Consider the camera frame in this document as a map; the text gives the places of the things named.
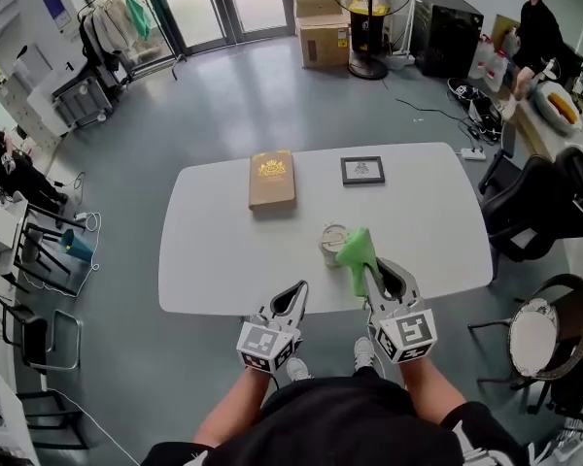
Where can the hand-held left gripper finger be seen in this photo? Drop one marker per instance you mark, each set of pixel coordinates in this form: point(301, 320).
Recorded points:
point(278, 301)
point(298, 316)

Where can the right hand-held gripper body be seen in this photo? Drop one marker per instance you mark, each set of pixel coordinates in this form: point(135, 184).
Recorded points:
point(408, 335)

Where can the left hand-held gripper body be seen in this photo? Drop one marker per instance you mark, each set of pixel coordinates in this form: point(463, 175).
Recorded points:
point(264, 345)

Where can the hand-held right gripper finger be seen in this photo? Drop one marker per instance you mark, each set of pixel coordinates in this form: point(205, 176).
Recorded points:
point(407, 282)
point(378, 299)

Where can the green cloth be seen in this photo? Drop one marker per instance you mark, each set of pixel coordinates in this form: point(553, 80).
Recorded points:
point(357, 255)

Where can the paper cup with lid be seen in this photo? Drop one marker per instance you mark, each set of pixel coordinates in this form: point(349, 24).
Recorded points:
point(329, 245)

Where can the person's right forearm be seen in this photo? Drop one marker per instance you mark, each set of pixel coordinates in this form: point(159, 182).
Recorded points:
point(432, 391)

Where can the person's left forearm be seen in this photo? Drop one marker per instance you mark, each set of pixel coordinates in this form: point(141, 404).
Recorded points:
point(233, 406)

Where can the person's left white shoe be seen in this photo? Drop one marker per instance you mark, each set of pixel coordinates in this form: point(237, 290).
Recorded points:
point(297, 369)

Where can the person's white shoe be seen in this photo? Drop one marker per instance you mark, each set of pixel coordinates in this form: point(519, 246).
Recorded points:
point(297, 369)
point(364, 355)

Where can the person's right white shoe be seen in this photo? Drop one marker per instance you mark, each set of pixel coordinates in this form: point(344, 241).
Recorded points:
point(364, 355)

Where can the person's black clothing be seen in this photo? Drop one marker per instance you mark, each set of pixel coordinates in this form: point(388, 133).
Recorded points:
point(340, 425)

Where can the brown hardcover book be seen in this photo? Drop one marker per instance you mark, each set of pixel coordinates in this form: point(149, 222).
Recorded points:
point(271, 180)

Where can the white seat cushion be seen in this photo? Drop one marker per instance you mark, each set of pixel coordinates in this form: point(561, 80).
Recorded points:
point(532, 338)

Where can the white power strip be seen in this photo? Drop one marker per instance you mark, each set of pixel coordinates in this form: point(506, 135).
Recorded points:
point(472, 153)

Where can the black office chair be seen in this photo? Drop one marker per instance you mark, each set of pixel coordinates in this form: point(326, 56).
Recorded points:
point(539, 202)

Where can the dark wicker chair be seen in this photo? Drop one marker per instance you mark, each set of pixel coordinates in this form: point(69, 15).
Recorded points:
point(575, 328)

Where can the black backpack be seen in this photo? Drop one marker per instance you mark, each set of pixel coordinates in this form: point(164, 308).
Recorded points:
point(471, 95)

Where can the teal waste bin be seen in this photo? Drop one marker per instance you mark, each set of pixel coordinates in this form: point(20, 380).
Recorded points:
point(78, 246)

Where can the black cantilever chair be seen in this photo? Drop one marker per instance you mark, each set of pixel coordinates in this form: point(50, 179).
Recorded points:
point(34, 338)

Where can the black stool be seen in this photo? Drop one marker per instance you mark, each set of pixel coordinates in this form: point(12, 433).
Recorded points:
point(36, 245)

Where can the white folding rack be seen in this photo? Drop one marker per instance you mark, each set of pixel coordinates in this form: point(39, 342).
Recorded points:
point(407, 32)

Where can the black cabinet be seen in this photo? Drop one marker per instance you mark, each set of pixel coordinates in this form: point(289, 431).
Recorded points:
point(447, 34)

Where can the black bin yellow lid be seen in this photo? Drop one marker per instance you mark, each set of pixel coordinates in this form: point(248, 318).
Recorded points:
point(364, 32)

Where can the large cardboard box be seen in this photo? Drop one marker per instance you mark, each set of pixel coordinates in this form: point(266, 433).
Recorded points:
point(323, 42)

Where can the white desk black legs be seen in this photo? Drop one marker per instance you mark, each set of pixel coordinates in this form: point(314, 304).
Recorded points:
point(22, 211)

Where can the grey cart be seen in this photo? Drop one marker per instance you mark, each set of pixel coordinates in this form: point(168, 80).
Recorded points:
point(82, 100)

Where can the small cardboard box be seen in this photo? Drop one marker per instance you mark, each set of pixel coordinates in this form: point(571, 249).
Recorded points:
point(320, 3)

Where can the glass entrance door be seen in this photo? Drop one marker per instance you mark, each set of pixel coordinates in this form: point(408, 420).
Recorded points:
point(223, 3)

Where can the white locker cabinet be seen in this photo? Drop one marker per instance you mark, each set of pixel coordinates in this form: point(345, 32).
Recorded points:
point(34, 105)

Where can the green garment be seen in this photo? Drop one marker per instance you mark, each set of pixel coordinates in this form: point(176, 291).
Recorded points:
point(138, 15)

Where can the clothes rack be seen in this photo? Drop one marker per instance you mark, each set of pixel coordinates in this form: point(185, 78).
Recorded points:
point(107, 27)

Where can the black picture frame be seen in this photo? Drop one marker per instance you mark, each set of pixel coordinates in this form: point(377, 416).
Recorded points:
point(363, 170)

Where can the black frame stand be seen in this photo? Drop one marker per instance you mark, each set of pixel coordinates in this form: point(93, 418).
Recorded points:
point(53, 420)

